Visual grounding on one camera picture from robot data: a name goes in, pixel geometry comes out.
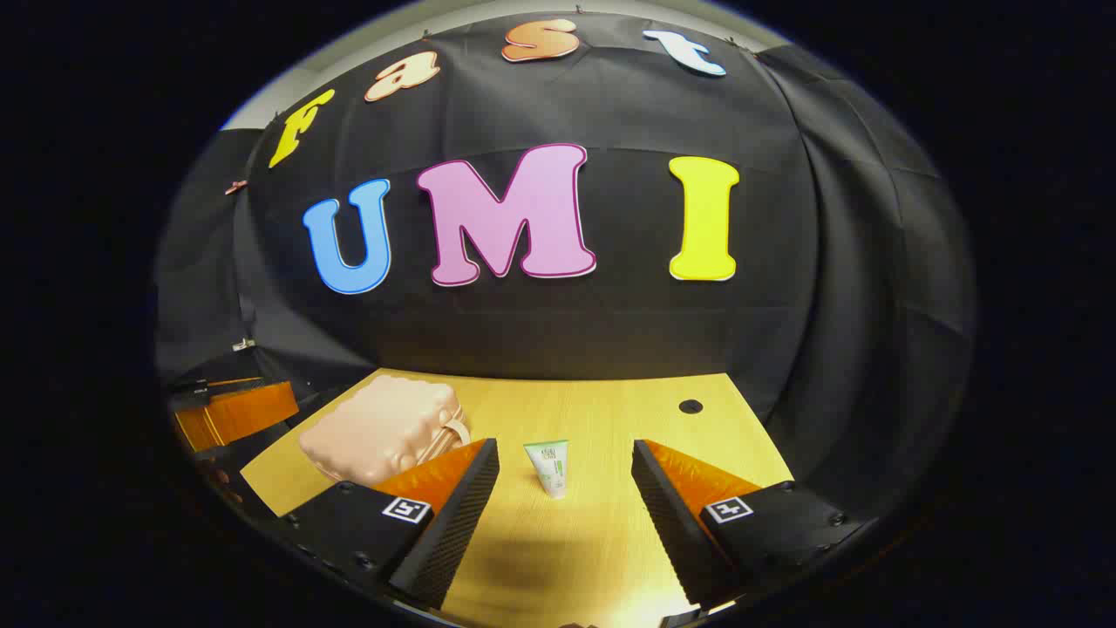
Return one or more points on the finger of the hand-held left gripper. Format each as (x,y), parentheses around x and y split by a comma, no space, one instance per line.
(200,392)
(235,417)

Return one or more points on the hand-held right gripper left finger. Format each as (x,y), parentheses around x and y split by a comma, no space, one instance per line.
(458,532)

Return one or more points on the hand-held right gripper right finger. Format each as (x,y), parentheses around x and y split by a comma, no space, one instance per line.
(676,532)

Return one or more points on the white tube with green stripe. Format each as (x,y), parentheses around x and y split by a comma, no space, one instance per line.
(547,467)

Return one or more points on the pink suitcase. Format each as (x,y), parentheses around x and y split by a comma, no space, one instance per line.
(384,432)

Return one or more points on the black backdrop cloth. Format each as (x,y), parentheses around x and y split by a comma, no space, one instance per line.
(610,349)

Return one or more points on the pink cloth clip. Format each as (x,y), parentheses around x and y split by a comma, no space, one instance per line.
(235,186)

